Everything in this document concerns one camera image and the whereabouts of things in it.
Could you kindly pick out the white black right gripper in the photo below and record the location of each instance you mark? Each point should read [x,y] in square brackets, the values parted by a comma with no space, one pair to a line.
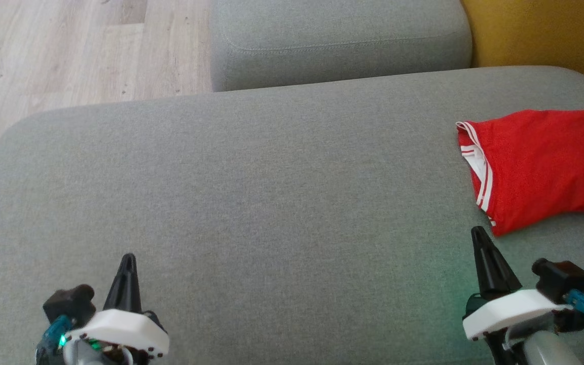
[510,312]

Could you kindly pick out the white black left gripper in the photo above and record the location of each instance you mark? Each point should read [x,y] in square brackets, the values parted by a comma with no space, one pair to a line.
[119,329]

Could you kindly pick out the red jersey with white stripes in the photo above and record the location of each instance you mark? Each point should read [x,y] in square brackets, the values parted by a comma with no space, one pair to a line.
[545,162]

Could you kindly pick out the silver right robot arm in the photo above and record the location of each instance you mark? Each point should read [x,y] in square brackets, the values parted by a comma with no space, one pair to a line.
[550,350]

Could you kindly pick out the grey sofa seat cushion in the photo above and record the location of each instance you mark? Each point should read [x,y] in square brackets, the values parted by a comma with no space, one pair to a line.
[282,228]

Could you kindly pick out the yellow cushion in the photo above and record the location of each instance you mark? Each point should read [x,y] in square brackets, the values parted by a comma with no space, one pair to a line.
[545,35]

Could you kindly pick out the grey sofa ottoman cushion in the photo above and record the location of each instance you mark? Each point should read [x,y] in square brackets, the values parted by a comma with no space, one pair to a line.
[337,40]

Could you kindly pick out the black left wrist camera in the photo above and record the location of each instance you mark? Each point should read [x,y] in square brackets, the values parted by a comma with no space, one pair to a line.
[69,301]

